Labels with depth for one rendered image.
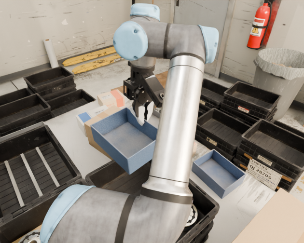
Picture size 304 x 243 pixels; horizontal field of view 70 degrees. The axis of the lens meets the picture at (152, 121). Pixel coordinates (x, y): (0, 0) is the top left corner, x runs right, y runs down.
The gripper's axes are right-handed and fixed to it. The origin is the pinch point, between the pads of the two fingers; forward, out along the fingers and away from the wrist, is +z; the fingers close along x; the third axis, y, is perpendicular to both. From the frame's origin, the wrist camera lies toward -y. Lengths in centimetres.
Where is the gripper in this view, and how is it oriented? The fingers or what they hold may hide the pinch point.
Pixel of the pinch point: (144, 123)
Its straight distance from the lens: 73.5
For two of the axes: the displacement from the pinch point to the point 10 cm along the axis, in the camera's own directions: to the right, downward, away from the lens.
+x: -7.5, 3.4, -5.7
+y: -6.6, -4.7, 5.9
